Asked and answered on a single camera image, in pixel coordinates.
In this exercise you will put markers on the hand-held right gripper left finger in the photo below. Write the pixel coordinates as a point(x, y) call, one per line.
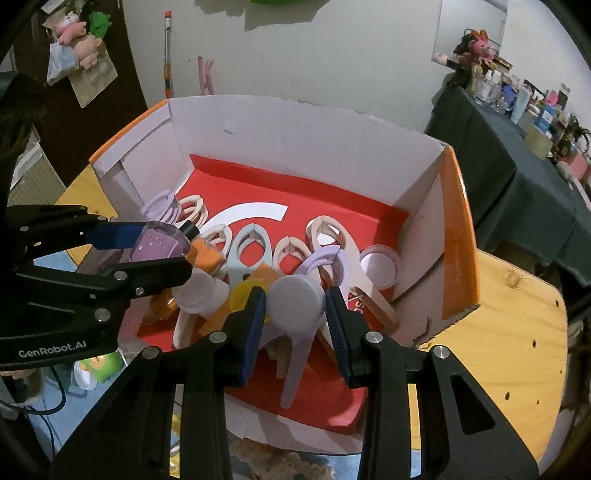
point(254, 332)

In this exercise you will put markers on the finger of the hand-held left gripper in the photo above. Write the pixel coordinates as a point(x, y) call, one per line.
point(115, 234)
point(152, 274)

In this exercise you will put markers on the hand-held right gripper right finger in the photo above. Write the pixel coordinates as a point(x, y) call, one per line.
point(337, 332)

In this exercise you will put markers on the purple glitter bottle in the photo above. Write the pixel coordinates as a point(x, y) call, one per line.
point(159, 242)

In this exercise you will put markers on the yellow plastic cup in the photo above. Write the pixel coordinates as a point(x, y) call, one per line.
point(242, 297)

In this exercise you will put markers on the white round jar lid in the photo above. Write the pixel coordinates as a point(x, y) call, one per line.
point(295, 302)

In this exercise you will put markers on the orange white cardboard box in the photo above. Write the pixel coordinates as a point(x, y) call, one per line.
point(295, 152)

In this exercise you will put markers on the orange plastic piece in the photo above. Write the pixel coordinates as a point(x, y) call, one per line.
point(162, 307)
point(214, 325)

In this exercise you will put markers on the pile of pastel plastic clips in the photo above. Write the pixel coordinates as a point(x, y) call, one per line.
point(298, 360)

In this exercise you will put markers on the white plastic bottle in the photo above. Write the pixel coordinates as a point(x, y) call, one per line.
point(203, 295)

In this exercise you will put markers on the white crumpled cloth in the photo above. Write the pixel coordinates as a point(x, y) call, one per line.
point(277, 464)

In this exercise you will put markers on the brown paper bag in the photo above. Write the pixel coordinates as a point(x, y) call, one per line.
point(92, 78)

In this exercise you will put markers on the dark wooden door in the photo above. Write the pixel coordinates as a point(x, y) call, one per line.
point(124, 69)

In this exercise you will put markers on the pink plush toy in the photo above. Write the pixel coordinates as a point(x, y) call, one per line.
point(87, 50)
point(69, 30)

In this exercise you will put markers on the green plush toy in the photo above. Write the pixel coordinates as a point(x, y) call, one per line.
point(99, 23)

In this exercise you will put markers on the dark cloth covered table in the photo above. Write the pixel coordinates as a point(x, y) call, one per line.
point(498, 175)

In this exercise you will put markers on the row of cosmetics bottles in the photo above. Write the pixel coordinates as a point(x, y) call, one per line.
point(521, 101)

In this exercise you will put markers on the pink bunny plush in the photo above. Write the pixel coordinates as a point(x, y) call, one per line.
point(482, 46)

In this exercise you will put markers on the wall mirror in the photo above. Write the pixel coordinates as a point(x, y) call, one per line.
point(471, 27)

